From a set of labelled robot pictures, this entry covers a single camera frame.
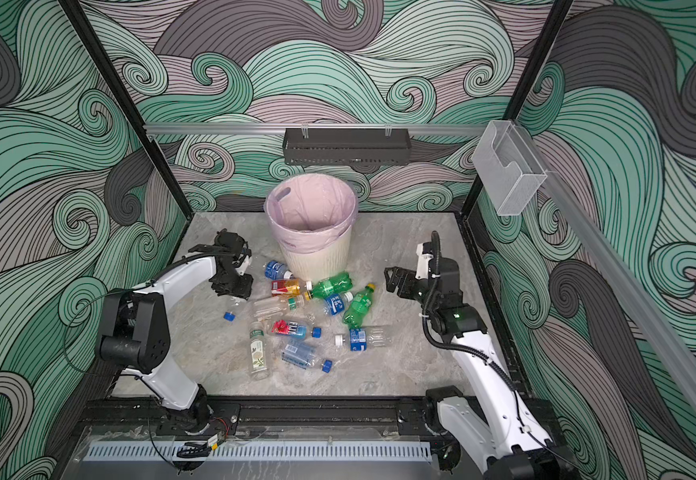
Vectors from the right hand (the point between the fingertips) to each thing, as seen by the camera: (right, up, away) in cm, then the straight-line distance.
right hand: (400, 273), depth 78 cm
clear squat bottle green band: (-38, -13, +13) cm, 42 cm away
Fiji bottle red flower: (-29, -17, +6) cm, 34 cm away
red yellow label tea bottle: (-32, -7, +14) cm, 36 cm away
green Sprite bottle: (-10, -11, +12) cm, 19 cm away
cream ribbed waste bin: (-23, +1, +10) cm, 26 cm away
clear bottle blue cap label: (-49, -14, +8) cm, 52 cm away
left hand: (-48, -7, +13) cm, 50 cm away
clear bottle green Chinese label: (-38, -21, +2) cm, 44 cm away
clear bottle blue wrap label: (-18, -11, +10) cm, 23 cm away
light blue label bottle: (-27, -23, +2) cm, 35 cm away
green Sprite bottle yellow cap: (-17, -6, +18) cm, 25 cm away
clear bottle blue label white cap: (-9, -19, +4) cm, 21 cm away
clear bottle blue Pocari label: (-37, -2, +19) cm, 42 cm away
